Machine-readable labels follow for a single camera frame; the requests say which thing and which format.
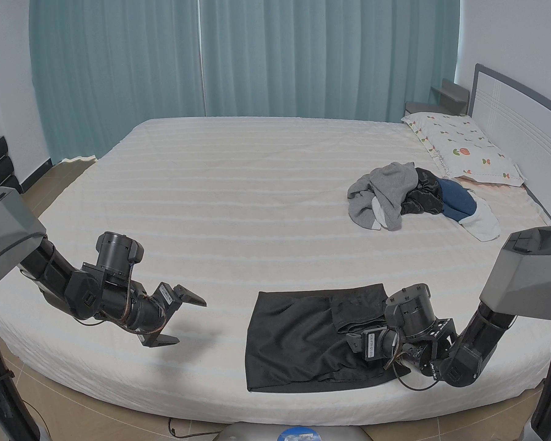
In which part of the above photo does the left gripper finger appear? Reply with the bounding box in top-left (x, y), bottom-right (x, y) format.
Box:
top-left (144, 334), bottom-right (180, 348)
top-left (174, 285), bottom-right (207, 307)

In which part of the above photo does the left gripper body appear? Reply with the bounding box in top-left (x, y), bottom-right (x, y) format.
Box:
top-left (126, 283), bottom-right (181, 347)

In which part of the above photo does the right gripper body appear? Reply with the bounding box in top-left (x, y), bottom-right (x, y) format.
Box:
top-left (363, 326), bottom-right (398, 363)

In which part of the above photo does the black T-shirt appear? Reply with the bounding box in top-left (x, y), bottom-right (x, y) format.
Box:
top-left (246, 283), bottom-right (411, 393)

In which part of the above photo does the bed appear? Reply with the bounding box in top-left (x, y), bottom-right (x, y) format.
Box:
top-left (0, 62), bottom-right (551, 431)

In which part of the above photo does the black shiny garment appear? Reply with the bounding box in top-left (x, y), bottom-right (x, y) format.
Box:
top-left (400, 167), bottom-right (444, 217)

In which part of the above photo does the grey knit garment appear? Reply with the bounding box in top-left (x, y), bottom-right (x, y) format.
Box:
top-left (347, 162), bottom-right (418, 232)

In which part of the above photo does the white garment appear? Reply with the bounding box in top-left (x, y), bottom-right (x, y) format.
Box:
top-left (459, 199), bottom-right (500, 242)

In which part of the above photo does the dark blue garment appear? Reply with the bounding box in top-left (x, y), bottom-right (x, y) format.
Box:
top-left (441, 178), bottom-right (478, 223)

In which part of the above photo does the white printed pillow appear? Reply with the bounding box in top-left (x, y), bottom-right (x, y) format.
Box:
top-left (401, 111), bottom-right (526, 187)

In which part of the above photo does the grey bedside table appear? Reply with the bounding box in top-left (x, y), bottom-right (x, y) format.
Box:
top-left (404, 78), bottom-right (470, 117)

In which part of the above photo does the blue-green curtain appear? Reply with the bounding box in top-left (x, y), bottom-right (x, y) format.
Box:
top-left (28, 0), bottom-right (205, 162)
top-left (200, 0), bottom-right (461, 123)

